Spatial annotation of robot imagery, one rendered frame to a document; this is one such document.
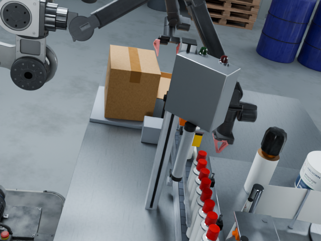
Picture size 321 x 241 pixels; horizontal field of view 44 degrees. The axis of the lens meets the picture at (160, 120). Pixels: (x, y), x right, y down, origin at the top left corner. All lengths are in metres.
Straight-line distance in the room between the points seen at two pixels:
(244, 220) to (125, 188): 0.61
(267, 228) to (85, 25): 0.81
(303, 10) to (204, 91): 4.86
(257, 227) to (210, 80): 0.42
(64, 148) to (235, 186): 1.79
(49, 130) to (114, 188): 1.85
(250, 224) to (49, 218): 1.38
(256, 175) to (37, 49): 1.00
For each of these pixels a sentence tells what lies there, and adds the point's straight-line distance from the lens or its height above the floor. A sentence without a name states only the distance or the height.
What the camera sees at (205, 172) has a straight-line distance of 1.35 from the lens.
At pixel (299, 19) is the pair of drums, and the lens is 5.95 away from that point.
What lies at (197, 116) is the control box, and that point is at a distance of 1.17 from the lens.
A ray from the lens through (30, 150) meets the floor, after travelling 3.14.
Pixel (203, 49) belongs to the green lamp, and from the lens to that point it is 1.17.
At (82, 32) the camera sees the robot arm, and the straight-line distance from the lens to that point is 1.30.
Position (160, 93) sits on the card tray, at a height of 0.83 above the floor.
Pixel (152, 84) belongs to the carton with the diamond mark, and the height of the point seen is 1.06.
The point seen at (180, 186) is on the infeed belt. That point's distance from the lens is 1.59.
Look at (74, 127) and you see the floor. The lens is 3.42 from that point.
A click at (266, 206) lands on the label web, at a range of 1.50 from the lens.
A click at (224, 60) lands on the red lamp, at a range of 1.15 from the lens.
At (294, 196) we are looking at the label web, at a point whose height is 1.03.
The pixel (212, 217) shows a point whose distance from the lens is 1.19.
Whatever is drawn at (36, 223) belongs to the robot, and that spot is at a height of 0.26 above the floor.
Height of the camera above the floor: 1.88
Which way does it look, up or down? 30 degrees down
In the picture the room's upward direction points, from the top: 12 degrees clockwise
